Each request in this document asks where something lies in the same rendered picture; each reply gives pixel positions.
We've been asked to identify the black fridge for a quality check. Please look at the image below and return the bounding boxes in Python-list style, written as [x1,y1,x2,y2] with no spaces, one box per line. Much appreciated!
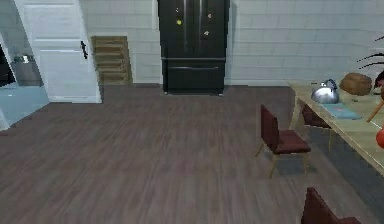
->
[157,0,231,96]

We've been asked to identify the dark red wooden chair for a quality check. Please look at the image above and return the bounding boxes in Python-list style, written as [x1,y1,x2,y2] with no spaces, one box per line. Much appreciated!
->
[255,104,312,180]
[300,186,363,224]

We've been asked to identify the brown wooden slatted crate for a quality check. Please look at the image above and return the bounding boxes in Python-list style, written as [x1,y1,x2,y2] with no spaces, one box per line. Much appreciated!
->
[90,35,133,86]

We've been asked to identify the silver kettle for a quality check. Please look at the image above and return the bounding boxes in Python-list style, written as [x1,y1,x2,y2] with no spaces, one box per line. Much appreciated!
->
[310,78,341,105]

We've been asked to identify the white room door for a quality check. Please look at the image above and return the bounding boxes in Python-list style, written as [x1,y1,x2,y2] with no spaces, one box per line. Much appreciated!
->
[13,0,103,104]

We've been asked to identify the light blue book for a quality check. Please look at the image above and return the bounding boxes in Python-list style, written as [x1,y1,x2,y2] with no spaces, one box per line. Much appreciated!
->
[320,102,363,121]

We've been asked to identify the pale wooden dining table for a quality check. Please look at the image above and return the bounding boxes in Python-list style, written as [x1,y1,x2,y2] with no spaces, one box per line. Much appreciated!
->
[287,80,384,178]

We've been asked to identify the brown wooden stick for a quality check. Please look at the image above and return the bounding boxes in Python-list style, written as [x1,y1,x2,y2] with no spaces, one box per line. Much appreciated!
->
[366,98,384,124]

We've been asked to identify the dark house plant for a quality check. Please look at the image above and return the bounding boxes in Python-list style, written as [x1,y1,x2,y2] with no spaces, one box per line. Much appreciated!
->
[356,34,384,88]

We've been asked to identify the red round object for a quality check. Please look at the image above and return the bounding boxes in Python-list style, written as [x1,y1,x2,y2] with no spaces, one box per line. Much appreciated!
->
[375,128,384,150]

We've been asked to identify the black door handle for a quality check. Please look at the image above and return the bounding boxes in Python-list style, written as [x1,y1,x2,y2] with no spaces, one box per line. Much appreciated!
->
[80,40,89,61]

